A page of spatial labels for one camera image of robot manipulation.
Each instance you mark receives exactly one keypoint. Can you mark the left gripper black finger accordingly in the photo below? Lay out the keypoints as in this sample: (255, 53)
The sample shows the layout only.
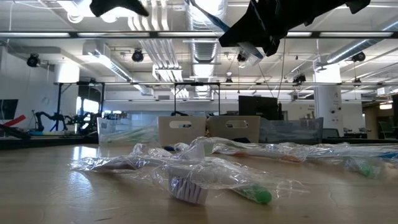
(136, 7)

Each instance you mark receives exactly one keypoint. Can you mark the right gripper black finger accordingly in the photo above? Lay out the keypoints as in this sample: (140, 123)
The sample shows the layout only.
(245, 35)
(272, 45)

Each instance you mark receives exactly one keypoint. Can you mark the green toothbrush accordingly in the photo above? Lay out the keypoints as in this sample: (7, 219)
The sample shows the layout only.
(255, 194)
(365, 170)
(133, 135)

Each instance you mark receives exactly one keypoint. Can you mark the black background robot arm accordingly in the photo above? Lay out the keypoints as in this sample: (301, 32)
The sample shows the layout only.
(46, 117)
(84, 121)

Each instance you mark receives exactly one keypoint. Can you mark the black monitor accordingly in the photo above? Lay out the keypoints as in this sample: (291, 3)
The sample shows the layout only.
(258, 107)

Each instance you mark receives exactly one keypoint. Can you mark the white round pillar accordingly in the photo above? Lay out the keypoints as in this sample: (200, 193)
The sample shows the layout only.
(328, 102)

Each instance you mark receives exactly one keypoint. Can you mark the dark smoked plastic bin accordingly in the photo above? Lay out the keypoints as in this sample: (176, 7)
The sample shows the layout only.
(292, 130)

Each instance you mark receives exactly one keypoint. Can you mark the grey plastic bin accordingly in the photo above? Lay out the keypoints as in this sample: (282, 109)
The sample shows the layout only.
(217, 133)

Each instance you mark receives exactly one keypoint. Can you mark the clear plastic bin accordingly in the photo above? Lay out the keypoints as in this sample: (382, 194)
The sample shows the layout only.
(124, 124)

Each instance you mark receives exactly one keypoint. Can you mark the white plastic bin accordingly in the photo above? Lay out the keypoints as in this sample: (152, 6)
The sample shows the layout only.
(164, 133)

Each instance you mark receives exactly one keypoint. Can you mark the red object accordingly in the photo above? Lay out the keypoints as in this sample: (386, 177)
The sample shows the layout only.
(15, 120)

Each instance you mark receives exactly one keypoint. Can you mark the corrugated silver ventilation duct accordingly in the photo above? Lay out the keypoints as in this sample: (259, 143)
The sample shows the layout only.
(205, 51)

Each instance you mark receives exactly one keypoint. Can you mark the white air duct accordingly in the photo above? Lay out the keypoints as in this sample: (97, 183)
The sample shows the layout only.
(109, 63)

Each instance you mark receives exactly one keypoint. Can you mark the smooth silver ventilation duct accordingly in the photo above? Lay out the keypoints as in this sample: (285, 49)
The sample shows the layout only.
(348, 51)

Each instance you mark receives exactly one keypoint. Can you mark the black background rig frame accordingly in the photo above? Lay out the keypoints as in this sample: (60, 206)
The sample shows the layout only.
(59, 105)
(175, 99)

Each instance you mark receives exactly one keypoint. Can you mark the white wall clock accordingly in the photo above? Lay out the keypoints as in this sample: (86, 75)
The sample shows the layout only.
(45, 100)

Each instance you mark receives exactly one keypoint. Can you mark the black wall screen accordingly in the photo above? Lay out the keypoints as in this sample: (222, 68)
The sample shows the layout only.
(8, 109)

